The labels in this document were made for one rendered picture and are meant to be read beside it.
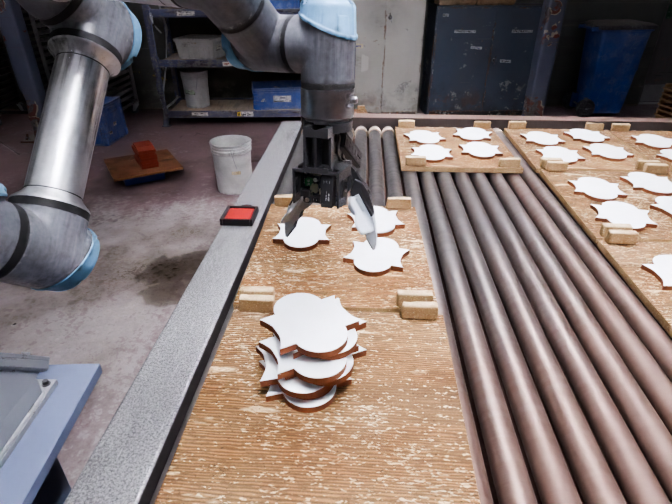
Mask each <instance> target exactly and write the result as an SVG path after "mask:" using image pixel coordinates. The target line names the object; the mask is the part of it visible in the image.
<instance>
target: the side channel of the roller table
mask: <svg viewBox="0 0 672 504"><path fill-rule="evenodd" d="M351 119H352V120H353V124H352V128H353V129H354V137H355V130H356V128H357V127H358V126H364V127H366V129H367V131H369V129H370V128H371V127H372V126H377V127H379V129H380V130H381V133H382V130H383V128H384V127H386V126H390V127H392V128H393V130H394V132H395V127H398V122H399V120H415V127H444V128H453V127H457V128H467V127H473V126H474V121H491V127H490V128H492V129H493V128H498V129H500V130H502V131H503V132H504V128H508V123H509V121H526V122H527V123H526V128H529V129H536V128H537V129H585V125H586V122H591V123H603V124H604V128H603V130H610V129H611V125H612V123H629V124H631V126H630V129H629V131H632V130H636V131H646V130H650V131H672V118H635V117H569V116H502V115H436V114H370V113H354V116H353V117H352V118H351Z"/></svg>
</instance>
